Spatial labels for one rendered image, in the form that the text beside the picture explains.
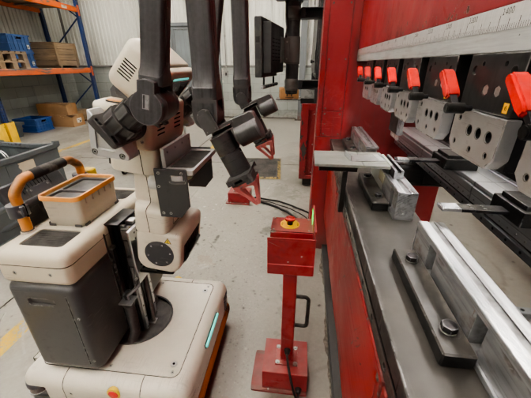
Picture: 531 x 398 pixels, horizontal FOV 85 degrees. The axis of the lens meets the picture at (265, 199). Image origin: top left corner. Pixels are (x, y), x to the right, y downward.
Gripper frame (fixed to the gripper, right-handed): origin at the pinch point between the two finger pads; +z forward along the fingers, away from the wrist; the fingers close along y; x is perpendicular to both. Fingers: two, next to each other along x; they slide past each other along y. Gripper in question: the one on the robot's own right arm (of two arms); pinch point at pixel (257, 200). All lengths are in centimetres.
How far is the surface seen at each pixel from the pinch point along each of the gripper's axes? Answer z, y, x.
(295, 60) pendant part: -29, 182, -21
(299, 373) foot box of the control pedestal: 85, 14, 26
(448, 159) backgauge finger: 26, 35, -57
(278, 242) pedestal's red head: 20.4, 12.2, 4.6
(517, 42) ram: -14, -20, -51
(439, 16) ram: -20, 11, -55
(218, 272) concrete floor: 70, 90, 82
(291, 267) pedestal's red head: 31.2, 12.0, 5.0
